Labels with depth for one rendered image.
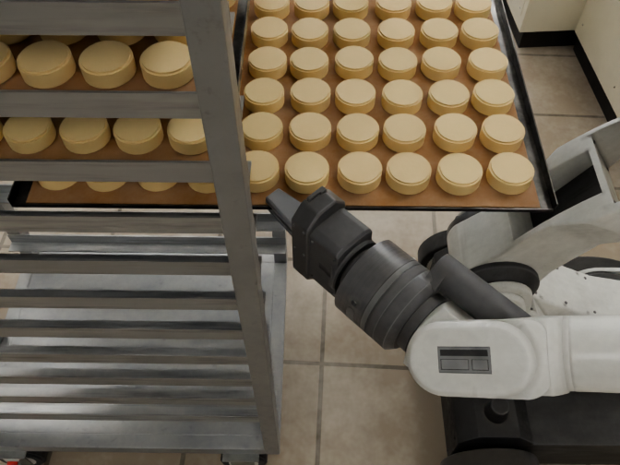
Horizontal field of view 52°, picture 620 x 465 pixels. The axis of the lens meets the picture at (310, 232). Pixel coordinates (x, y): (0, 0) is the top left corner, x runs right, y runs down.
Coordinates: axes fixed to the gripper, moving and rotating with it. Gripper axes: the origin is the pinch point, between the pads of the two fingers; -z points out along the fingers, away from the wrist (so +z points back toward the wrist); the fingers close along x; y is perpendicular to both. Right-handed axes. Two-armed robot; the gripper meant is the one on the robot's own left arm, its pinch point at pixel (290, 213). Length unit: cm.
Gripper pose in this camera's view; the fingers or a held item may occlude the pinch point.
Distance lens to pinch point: 69.7
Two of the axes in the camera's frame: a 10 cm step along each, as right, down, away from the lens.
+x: 0.0, -5.9, -8.1
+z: 7.0, 5.8, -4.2
